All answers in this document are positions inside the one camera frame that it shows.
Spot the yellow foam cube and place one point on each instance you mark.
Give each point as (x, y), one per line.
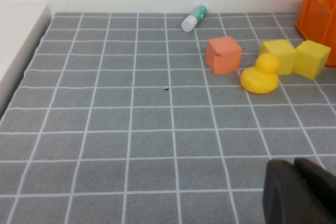
(282, 53)
(311, 60)

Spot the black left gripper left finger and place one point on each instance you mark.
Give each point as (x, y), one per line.
(286, 197)

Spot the yellow rubber duck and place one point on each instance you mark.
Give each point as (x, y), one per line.
(258, 79)

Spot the white and green glue stick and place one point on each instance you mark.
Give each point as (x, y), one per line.
(194, 19)

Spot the orange plastic cutlery holder crate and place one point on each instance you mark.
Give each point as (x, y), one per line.
(315, 11)

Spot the orange foam cube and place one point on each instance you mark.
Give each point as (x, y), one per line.
(223, 56)

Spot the grey grid-pattern table mat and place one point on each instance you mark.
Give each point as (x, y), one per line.
(131, 129)

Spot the white raised ledge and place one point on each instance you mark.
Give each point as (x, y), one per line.
(15, 51)

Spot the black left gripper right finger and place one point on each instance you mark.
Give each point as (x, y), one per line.
(320, 182)

